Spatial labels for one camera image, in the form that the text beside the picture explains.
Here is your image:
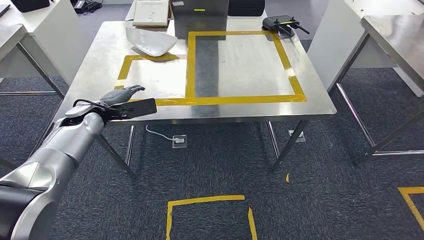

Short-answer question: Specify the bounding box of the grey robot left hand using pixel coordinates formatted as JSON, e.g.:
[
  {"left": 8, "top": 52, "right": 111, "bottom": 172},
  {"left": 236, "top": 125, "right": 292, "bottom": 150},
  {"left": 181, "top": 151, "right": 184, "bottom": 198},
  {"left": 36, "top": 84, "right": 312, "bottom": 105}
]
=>
[{"left": 99, "top": 84, "right": 147, "bottom": 109}]

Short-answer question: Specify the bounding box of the white plastic shell part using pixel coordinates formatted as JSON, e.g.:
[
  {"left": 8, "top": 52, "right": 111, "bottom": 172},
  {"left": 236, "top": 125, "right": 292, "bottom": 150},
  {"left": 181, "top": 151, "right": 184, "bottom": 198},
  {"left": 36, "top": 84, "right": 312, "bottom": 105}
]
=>
[{"left": 125, "top": 27, "right": 179, "bottom": 58}]

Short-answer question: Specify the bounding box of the steel workbench table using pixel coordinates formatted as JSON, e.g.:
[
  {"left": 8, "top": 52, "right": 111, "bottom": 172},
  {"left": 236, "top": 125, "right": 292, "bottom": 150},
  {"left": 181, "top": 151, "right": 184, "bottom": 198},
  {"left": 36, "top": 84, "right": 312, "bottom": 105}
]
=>
[{"left": 28, "top": 14, "right": 338, "bottom": 180}]

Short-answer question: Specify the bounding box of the grey floor outlet box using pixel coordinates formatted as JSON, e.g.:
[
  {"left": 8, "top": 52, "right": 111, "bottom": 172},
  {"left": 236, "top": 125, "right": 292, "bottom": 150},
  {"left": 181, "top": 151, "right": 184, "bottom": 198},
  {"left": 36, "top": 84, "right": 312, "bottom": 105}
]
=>
[
  {"left": 288, "top": 130, "right": 306, "bottom": 143},
  {"left": 172, "top": 134, "right": 188, "bottom": 149}
]

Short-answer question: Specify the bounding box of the white flat box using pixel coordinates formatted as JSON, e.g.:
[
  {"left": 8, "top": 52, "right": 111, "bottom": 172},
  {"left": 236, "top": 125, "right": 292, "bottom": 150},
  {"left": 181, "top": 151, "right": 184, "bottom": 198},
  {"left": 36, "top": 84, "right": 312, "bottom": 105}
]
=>
[{"left": 132, "top": 0, "right": 170, "bottom": 27}]

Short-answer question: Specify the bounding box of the white table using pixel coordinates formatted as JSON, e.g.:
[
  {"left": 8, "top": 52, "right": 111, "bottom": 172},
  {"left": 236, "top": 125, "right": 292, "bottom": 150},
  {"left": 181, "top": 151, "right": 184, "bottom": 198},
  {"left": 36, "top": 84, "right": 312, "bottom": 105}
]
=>
[
  {"left": 0, "top": 0, "right": 84, "bottom": 87},
  {"left": 307, "top": 0, "right": 424, "bottom": 99}
]

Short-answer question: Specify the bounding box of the dark grey laptop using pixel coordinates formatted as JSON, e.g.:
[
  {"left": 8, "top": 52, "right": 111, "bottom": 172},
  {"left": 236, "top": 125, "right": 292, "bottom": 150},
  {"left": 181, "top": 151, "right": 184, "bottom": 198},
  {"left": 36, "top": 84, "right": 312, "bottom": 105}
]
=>
[{"left": 168, "top": 0, "right": 230, "bottom": 17}]

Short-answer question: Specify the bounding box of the steel side table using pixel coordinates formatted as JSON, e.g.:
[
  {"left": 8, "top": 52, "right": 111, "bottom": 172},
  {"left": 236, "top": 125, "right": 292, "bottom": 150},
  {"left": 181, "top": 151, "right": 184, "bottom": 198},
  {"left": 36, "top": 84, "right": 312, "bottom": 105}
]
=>
[
  {"left": 327, "top": 14, "right": 424, "bottom": 167},
  {"left": 0, "top": 23, "right": 65, "bottom": 99}
]

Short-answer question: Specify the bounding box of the black bag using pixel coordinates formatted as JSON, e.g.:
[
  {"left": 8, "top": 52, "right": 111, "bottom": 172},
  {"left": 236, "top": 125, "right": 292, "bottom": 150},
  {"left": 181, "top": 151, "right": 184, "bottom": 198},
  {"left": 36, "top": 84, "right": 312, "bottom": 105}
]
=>
[{"left": 11, "top": 0, "right": 51, "bottom": 13}]

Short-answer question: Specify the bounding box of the yellow floor tape outline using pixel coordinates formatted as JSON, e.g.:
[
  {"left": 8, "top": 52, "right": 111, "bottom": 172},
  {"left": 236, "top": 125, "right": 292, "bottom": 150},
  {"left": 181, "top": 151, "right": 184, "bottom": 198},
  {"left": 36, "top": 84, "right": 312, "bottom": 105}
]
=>
[
  {"left": 397, "top": 186, "right": 424, "bottom": 233},
  {"left": 165, "top": 194, "right": 259, "bottom": 240}
]

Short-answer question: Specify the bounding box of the black hard case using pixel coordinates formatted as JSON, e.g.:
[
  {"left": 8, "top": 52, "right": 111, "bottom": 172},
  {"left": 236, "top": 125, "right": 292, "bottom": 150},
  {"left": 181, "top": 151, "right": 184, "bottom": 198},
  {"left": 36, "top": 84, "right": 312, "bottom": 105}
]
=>
[{"left": 227, "top": 0, "right": 266, "bottom": 17}]

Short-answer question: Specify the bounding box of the black remote controller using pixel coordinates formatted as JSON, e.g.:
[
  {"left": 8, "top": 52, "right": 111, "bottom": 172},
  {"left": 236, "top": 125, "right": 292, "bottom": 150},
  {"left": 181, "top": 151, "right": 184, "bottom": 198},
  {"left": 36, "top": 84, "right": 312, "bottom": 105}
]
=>
[{"left": 262, "top": 14, "right": 311, "bottom": 37}]

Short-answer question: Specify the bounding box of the black bracket wrist camera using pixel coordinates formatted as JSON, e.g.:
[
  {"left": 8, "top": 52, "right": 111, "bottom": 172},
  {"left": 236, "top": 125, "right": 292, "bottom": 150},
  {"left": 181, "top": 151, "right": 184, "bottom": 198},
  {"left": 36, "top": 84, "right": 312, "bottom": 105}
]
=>
[{"left": 105, "top": 97, "right": 158, "bottom": 121}]

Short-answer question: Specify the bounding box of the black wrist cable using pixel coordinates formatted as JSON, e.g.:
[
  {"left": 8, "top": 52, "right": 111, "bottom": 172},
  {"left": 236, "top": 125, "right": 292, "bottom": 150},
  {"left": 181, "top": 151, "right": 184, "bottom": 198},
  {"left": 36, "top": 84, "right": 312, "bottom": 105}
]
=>
[{"left": 72, "top": 98, "right": 135, "bottom": 114}]

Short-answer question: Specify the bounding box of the white floor cable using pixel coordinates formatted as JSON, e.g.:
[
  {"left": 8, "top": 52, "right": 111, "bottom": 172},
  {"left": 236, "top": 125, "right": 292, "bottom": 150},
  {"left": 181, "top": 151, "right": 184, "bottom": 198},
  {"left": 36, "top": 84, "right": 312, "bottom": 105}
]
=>
[{"left": 145, "top": 125, "right": 176, "bottom": 142}]

